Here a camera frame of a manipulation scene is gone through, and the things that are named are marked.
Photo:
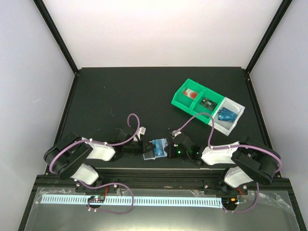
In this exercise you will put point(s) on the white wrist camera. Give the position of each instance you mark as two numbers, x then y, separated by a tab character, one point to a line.
141	131
175	133

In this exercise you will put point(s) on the controller board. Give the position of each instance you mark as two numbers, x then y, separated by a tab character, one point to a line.
96	199
228	201

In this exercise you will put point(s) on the right controller board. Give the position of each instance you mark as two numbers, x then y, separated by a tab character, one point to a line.
228	201

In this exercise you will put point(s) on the blue credit card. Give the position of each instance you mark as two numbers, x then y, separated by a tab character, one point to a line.
224	110

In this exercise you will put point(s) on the white slotted cable duct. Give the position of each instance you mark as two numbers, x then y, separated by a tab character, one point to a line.
136	201

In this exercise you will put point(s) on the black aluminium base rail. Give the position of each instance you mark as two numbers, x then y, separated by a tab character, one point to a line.
162	178

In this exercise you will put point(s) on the dark card in bin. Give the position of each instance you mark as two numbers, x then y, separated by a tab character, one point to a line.
209	104

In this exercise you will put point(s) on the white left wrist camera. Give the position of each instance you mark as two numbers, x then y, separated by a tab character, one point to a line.
141	131

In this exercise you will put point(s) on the red card in bin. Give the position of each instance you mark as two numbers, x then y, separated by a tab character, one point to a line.
190	93

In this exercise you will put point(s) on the green plastic bin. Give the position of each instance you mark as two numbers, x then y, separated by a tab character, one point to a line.
183	102
198	108

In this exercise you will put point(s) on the white plastic bin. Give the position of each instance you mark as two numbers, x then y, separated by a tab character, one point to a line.
224	126

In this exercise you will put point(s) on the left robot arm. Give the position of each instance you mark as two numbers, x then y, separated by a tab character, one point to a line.
67	157

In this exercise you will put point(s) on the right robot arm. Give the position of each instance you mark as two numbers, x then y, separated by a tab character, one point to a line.
247	161

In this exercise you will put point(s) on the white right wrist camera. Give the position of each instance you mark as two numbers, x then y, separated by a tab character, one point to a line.
175	133

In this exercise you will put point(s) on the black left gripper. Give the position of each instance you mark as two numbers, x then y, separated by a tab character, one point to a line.
142	149

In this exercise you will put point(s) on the black corner frame post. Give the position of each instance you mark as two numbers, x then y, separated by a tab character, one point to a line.
282	9
40	5

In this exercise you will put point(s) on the black corner frame post left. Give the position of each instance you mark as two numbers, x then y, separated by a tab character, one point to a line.
40	5

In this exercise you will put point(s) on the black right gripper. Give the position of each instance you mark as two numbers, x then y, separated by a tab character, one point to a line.
172	152

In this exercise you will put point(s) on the blue card in white bin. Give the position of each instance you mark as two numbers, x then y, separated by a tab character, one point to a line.
227	117

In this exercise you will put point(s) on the left controller board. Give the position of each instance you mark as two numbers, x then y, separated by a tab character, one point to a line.
96	199

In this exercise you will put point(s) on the black corner frame post right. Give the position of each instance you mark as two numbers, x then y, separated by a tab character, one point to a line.
282	9

